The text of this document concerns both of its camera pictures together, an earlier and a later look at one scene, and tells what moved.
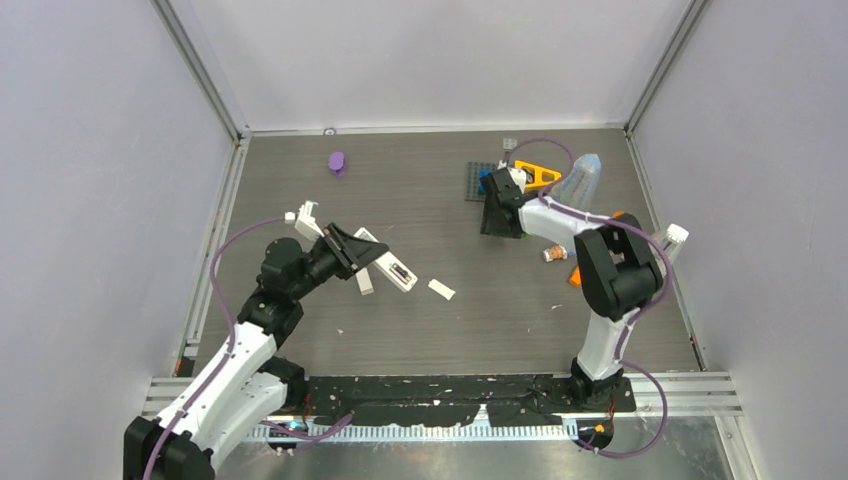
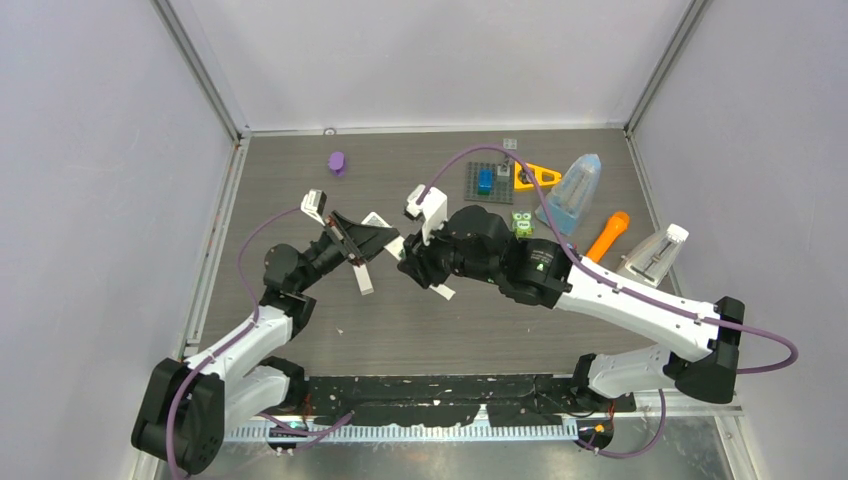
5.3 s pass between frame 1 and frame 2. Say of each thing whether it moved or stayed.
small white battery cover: stayed
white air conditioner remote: moved
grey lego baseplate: stayed
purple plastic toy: stayed
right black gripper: moved
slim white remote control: stayed
